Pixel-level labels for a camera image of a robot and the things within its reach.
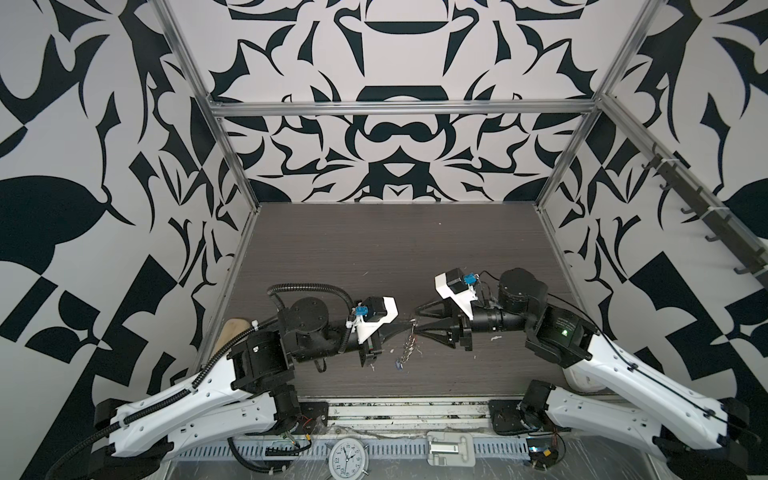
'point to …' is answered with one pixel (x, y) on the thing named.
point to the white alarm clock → (348, 459)
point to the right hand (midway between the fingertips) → (419, 322)
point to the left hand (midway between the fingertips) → (411, 316)
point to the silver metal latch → (455, 449)
